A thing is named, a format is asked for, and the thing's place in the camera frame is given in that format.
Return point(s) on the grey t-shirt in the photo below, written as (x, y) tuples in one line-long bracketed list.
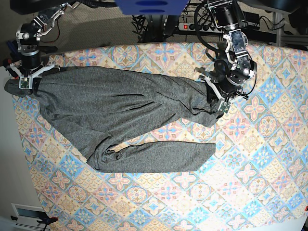
[(97, 108)]

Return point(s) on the patterned tile tablecloth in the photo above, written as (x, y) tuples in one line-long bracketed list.
[(257, 176)]

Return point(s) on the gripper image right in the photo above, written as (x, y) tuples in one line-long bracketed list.
[(224, 87)]

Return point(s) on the black clamp bottom left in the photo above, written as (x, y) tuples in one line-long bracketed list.
[(45, 221)]

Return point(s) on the red black clamp left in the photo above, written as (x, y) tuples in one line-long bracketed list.
[(12, 68)]

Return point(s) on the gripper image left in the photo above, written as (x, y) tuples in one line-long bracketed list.
[(32, 67)]

